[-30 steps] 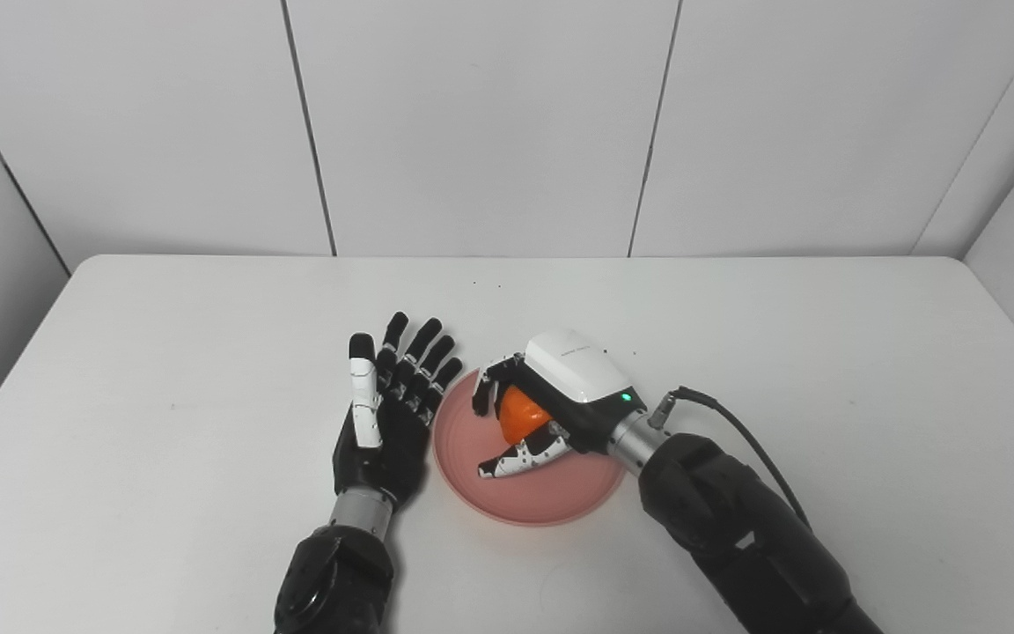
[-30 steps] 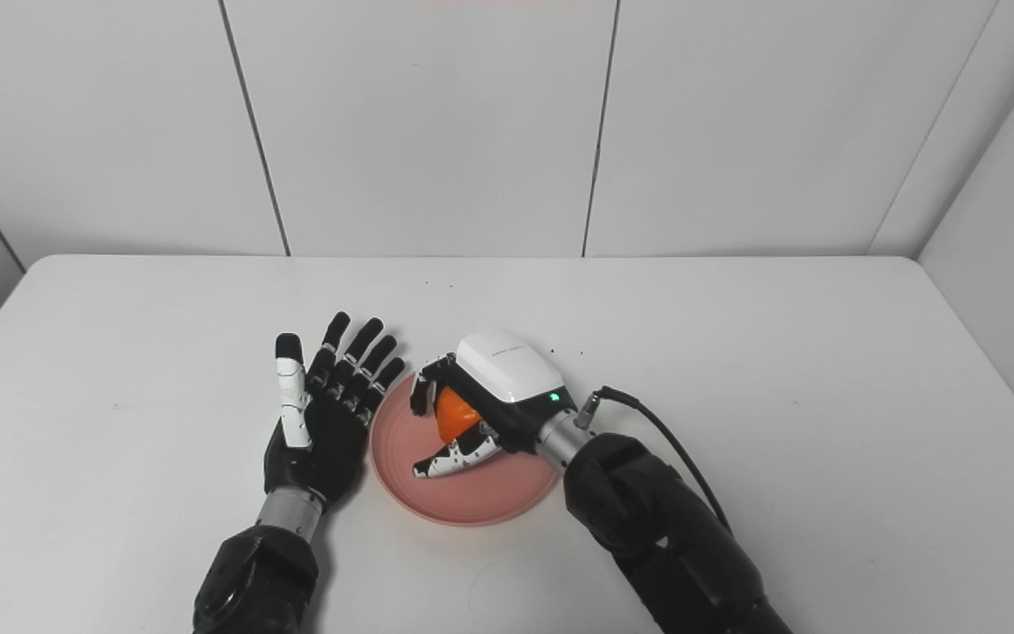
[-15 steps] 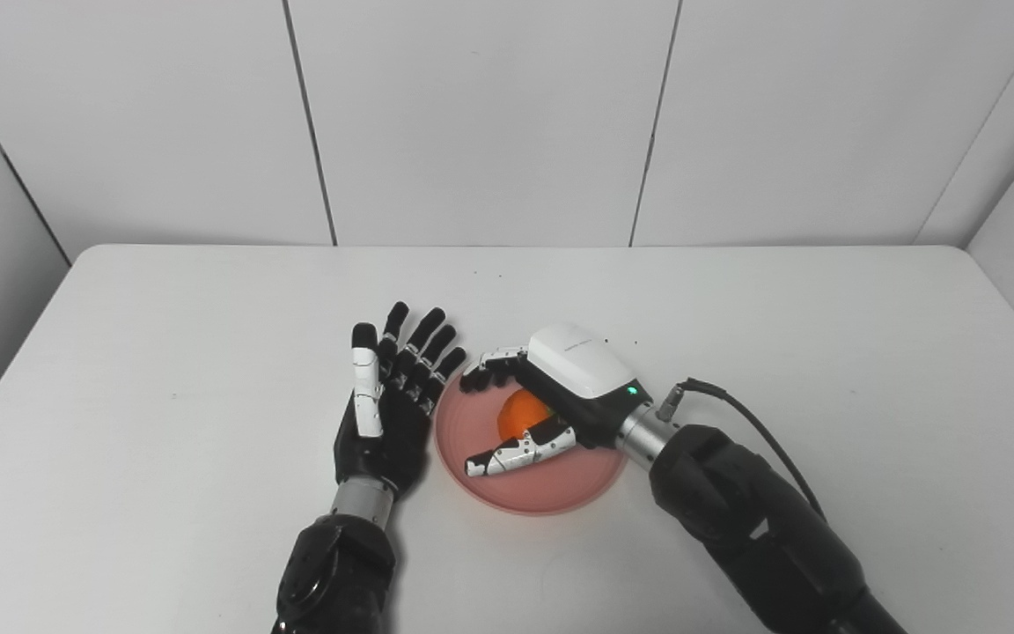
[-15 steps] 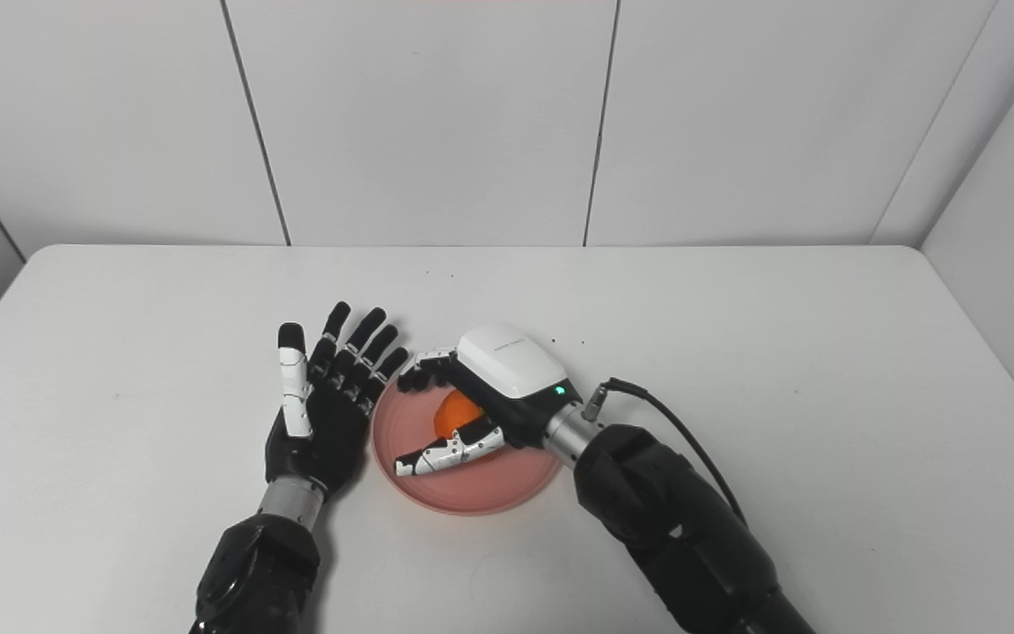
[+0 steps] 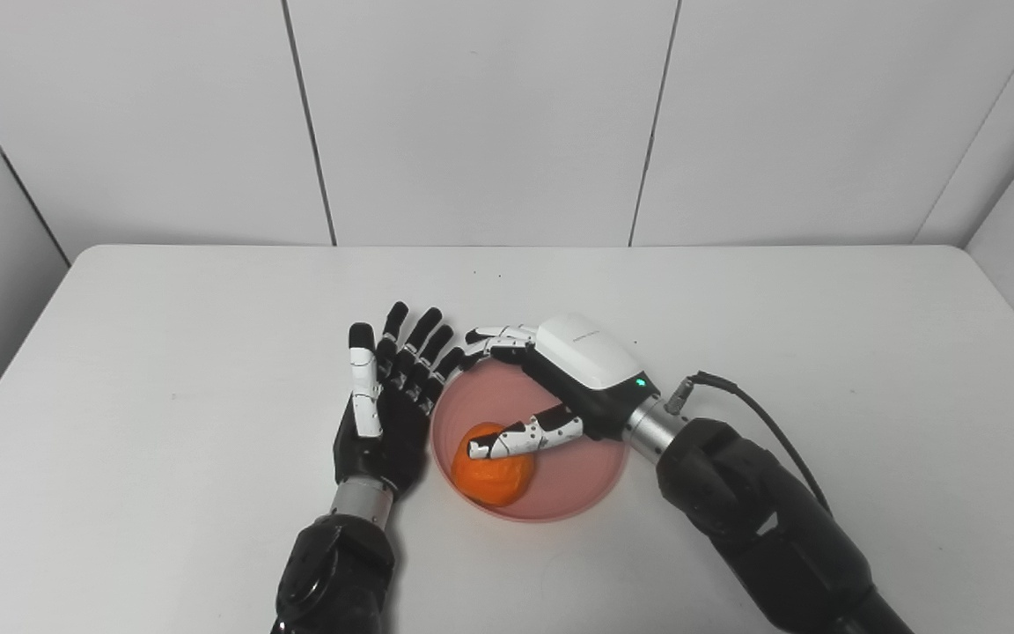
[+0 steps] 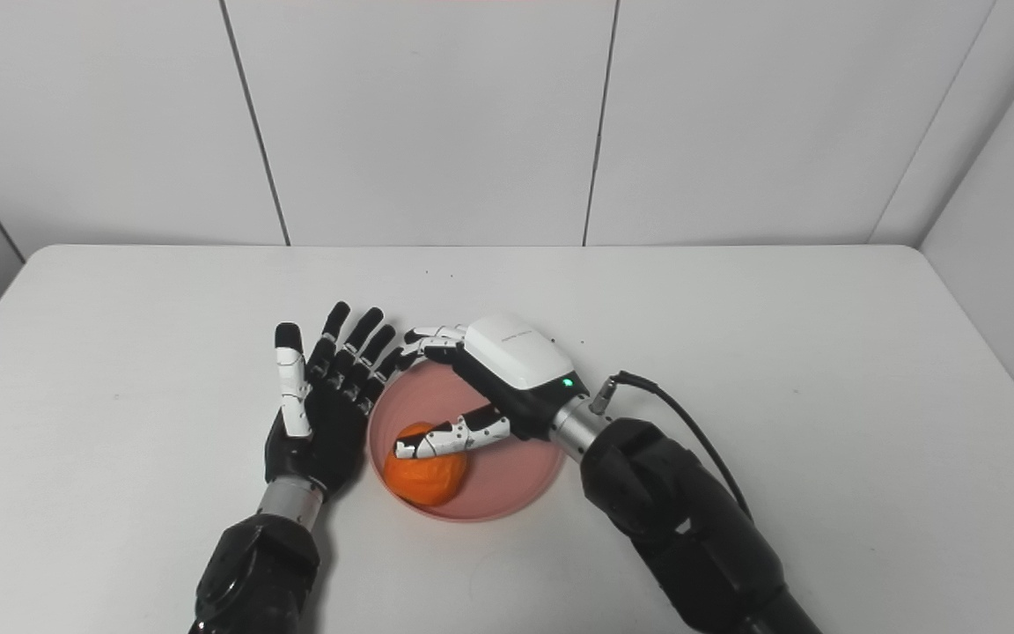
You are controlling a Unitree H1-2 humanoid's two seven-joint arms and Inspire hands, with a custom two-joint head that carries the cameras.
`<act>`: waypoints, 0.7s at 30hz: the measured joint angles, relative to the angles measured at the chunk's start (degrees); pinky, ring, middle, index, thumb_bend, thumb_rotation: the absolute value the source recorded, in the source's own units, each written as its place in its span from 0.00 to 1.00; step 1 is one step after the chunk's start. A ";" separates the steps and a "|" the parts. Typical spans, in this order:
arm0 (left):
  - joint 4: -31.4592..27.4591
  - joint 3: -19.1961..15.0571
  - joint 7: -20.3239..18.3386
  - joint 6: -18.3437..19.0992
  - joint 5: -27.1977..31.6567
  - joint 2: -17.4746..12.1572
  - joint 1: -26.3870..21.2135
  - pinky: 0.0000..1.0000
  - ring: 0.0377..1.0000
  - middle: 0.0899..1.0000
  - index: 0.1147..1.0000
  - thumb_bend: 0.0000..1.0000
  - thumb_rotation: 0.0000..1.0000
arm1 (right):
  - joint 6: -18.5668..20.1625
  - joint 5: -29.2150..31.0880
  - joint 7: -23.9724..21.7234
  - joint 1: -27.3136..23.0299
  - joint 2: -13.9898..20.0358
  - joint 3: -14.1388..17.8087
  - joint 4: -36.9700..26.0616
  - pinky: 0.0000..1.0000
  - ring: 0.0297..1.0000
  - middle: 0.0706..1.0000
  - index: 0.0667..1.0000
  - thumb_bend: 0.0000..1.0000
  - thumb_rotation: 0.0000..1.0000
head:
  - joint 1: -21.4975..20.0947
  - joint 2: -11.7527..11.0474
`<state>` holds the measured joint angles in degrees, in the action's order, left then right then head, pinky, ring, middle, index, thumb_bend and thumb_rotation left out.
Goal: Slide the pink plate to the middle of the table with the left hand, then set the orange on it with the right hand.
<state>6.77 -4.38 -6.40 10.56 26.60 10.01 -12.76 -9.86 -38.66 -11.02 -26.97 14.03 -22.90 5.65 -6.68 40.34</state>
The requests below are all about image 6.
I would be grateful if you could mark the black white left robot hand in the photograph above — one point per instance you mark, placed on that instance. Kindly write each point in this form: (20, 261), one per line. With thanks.
(331, 431)

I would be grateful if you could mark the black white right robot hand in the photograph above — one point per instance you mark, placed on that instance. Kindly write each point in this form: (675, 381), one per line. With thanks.
(516, 361)

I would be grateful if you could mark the orange fruit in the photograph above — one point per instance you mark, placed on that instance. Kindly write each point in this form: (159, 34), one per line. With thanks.
(423, 480)

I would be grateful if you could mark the pink round plate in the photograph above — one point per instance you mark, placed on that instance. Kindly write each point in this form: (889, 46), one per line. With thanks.
(507, 471)

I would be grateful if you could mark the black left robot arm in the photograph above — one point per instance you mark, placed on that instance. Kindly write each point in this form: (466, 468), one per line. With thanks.
(260, 563)

